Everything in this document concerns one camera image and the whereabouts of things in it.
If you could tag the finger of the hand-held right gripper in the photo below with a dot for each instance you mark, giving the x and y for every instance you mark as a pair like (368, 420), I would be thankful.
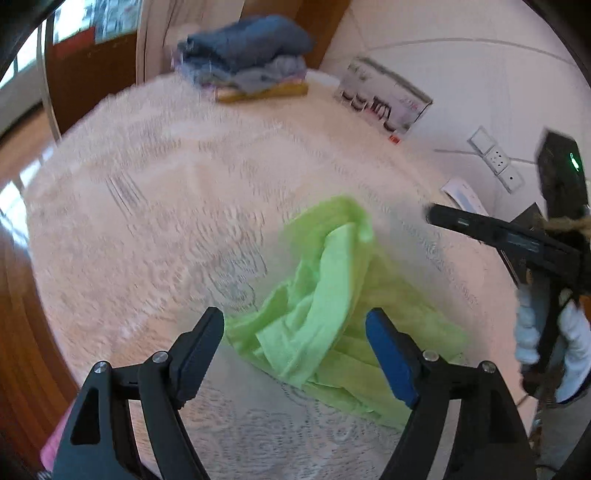
(498, 235)

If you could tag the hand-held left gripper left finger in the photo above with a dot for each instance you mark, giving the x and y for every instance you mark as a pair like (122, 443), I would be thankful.
(203, 341)

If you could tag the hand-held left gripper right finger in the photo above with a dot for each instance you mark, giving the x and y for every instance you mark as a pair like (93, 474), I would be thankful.
(392, 355)

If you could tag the light green garment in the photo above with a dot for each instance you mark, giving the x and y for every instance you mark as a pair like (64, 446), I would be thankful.
(323, 295)

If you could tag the person's right hand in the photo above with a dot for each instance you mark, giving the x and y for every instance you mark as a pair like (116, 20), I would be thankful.
(531, 327)

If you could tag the white paper booklet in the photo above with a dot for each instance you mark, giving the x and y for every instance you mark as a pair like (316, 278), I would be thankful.
(461, 194)

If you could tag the tea set picture box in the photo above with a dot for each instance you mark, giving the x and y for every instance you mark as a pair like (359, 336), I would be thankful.
(383, 97)

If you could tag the pink cloth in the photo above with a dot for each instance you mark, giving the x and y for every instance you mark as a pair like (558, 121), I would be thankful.
(51, 443)

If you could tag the folded grey garment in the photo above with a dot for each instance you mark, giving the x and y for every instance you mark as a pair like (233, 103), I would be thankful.
(268, 74)

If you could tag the folded blue garment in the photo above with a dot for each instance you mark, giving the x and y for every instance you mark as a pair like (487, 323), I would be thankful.
(249, 41)

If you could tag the white wall socket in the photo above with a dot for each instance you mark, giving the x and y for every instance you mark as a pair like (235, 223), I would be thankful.
(511, 179)
(496, 159)

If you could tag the white wall switch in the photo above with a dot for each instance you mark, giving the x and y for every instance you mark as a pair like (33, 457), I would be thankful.
(480, 140)

